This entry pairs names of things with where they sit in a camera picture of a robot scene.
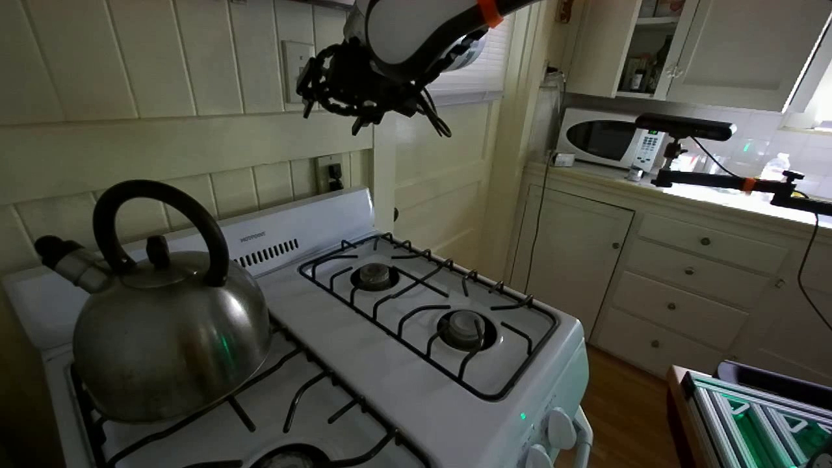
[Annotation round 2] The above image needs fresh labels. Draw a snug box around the thin black camera cable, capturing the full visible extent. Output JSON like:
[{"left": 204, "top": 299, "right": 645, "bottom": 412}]
[{"left": 793, "top": 210, "right": 832, "bottom": 333}]

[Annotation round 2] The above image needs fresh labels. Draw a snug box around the white panel door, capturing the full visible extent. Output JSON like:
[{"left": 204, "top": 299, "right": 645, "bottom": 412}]
[{"left": 391, "top": 90, "right": 511, "bottom": 272}]

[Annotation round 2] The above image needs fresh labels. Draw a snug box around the white wall light switch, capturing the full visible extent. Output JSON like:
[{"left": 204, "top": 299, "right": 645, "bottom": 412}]
[{"left": 283, "top": 39, "right": 321, "bottom": 108}]

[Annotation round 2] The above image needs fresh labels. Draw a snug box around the white cabinet drawer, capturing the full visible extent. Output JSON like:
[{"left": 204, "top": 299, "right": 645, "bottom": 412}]
[
  {"left": 590, "top": 303, "right": 728, "bottom": 381},
  {"left": 610, "top": 267, "right": 751, "bottom": 350},
  {"left": 637, "top": 204, "right": 798, "bottom": 277},
  {"left": 621, "top": 237, "right": 776, "bottom": 311}
]

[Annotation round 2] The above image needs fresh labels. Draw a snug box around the white cabinet door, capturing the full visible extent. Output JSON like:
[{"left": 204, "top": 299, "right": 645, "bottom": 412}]
[{"left": 526, "top": 188, "right": 637, "bottom": 337}]

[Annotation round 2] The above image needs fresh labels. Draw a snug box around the black stereo camera bar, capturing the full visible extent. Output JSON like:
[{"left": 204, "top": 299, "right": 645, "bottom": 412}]
[{"left": 634, "top": 111, "right": 740, "bottom": 143}]

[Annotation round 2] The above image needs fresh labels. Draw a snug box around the white gas stove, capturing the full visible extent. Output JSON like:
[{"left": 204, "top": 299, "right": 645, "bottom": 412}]
[{"left": 0, "top": 184, "right": 599, "bottom": 468}]

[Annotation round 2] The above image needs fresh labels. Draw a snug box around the white oven door handle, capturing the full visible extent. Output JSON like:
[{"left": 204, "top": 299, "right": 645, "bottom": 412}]
[{"left": 567, "top": 402, "right": 599, "bottom": 468}]

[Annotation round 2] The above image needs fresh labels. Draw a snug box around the black stove burner grate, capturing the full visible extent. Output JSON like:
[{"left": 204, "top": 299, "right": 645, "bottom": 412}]
[
  {"left": 69, "top": 320, "right": 437, "bottom": 468},
  {"left": 298, "top": 230, "right": 563, "bottom": 402}
]

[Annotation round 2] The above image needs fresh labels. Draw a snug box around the white base cabinet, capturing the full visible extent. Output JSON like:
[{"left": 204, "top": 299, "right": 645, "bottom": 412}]
[{"left": 506, "top": 159, "right": 832, "bottom": 386}]

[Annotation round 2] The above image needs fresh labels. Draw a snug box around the dark flat tablet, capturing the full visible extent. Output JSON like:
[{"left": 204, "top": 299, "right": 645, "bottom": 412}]
[{"left": 715, "top": 355, "right": 832, "bottom": 412}]

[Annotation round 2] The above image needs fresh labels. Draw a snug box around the steel kettle with black handle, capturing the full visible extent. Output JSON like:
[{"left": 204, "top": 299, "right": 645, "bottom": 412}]
[{"left": 34, "top": 176, "right": 277, "bottom": 427}]

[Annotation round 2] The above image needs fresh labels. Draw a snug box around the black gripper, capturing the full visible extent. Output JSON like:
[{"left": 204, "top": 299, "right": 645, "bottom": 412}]
[{"left": 298, "top": 37, "right": 428, "bottom": 139}]

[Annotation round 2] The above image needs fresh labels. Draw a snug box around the white stove knob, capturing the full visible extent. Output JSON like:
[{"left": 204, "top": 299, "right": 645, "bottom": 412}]
[
  {"left": 520, "top": 441, "right": 558, "bottom": 468},
  {"left": 543, "top": 409, "right": 580, "bottom": 453}
]

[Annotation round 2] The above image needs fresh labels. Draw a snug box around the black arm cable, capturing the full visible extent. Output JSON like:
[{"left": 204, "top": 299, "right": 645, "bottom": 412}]
[{"left": 415, "top": 82, "right": 455, "bottom": 139}]

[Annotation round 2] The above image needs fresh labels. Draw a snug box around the wall power outlet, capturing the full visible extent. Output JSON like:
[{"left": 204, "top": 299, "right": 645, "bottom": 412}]
[{"left": 315, "top": 152, "right": 346, "bottom": 195}]

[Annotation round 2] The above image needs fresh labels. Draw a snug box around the round stove burner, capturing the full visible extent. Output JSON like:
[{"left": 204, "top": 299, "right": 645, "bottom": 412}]
[
  {"left": 350, "top": 260, "right": 403, "bottom": 293},
  {"left": 435, "top": 306, "right": 500, "bottom": 350},
  {"left": 251, "top": 441, "right": 335, "bottom": 468}
]

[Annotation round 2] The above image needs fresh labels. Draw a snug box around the green white plastic rack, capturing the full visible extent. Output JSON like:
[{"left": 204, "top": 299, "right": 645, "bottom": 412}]
[{"left": 688, "top": 372, "right": 832, "bottom": 468}]

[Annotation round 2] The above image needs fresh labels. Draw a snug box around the white microwave oven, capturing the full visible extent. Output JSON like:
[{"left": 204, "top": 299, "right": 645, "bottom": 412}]
[{"left": 554, "top": 106, "right": 672, "bottom": 173}]

